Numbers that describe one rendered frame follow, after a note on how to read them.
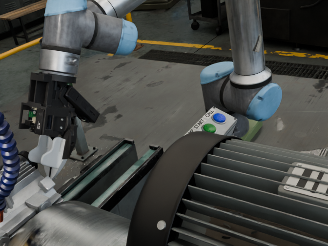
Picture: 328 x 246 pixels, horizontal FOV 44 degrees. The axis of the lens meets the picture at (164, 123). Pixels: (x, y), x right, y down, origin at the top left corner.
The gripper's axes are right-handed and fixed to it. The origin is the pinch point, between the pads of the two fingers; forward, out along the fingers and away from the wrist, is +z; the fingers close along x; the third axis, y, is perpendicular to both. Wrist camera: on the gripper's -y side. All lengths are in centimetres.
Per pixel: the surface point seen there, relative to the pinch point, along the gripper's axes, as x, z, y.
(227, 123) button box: 22.7, -14.2, -30.5
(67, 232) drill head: 22.9, 1.2, 18.0
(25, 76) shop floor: -310, -11, -237
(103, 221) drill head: 25.3, -0.2, 13.6
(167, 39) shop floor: -210, -78, -354
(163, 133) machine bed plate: -16, -4, -65
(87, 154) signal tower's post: -33, 6, -46
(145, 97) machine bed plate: -39, -15, -84
